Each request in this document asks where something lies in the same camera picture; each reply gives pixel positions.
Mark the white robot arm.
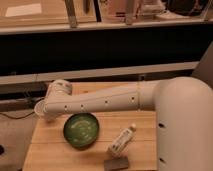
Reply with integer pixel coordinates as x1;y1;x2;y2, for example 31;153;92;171
43;77;213;171

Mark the green round bowl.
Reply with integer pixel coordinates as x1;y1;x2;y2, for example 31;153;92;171
63;113;99;148

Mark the white tube with cap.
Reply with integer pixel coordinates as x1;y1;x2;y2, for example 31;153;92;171
107;124;136;157

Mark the grey sponge block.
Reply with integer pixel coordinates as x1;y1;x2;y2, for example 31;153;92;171
104;157;129;171

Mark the grey metal post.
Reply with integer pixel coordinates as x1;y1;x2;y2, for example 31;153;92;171
65;0;77;28

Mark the black cable on floor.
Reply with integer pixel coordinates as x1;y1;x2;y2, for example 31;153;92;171
0;97;44;121

